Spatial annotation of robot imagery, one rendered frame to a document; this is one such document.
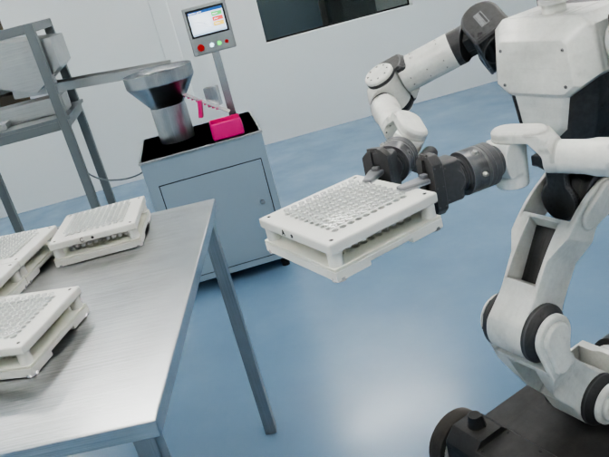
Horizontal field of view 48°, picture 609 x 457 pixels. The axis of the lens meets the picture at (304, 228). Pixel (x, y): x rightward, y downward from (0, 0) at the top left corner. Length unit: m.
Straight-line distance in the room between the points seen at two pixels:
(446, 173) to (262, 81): 4.91
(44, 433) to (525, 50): 1.21
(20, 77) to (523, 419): 3.24
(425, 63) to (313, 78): 4.47
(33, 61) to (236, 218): 1.51
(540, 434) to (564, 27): 1.09
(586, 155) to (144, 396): 0.90
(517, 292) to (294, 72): 4.72
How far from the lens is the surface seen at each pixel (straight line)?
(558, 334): 1.66
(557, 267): 1.68
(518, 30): 1.61
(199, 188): 3.44
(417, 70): 1.77
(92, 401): 1.29
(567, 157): 1.34
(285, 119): 6.22
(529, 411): 2.12
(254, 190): 3.47
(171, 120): 3.60
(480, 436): 1.99
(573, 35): 1.52
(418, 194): 1.25
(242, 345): 2.30
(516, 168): 1.39
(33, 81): 4.22
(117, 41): 6.07
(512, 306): 1.67
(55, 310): 1.53
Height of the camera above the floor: 1.51
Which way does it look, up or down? 22 degrees down
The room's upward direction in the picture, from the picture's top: 14 degrees counter-clockwise
